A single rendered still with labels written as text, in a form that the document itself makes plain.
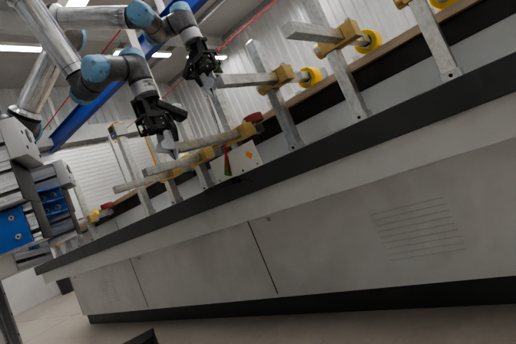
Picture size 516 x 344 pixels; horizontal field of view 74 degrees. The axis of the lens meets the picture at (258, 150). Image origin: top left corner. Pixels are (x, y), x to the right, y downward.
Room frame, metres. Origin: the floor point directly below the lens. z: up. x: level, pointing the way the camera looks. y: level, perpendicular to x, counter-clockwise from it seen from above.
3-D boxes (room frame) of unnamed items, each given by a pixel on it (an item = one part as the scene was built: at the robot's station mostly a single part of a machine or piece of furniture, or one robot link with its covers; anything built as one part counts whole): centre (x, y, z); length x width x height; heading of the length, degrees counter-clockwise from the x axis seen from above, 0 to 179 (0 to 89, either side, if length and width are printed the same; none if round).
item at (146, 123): (1.02, 0.26, 0.97); 0.09 x 0.08 x 0.12; 140
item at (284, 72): (1.14, -0.14, 0.95); 0.13 x 0.06 x 0.05; 50
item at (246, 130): (1.30, 0.05, 0.85); 0.13 x 0.06 x 0.05; 50
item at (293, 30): (0.94, -0.33, 0.95); 0.50 x 0.04 x 0.04; 140
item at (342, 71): (0.99, -0.32, 0.92); 0.03 x 0.03 x 0.48; 50
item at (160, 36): (1.20, 0.17, 1.30); 0.11 x 0.11 x 0.08; 83
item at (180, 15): (1.21, 0.07, 1.31); 0.09 x 0.08 x 0.11; 83
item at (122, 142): (1.80, 0.65, 0.93); 0.05 x 0.04 x 0.45; 50
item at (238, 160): (1.31, 0.10, 0.75); 0.26 x 0.01 x 0.10; 50
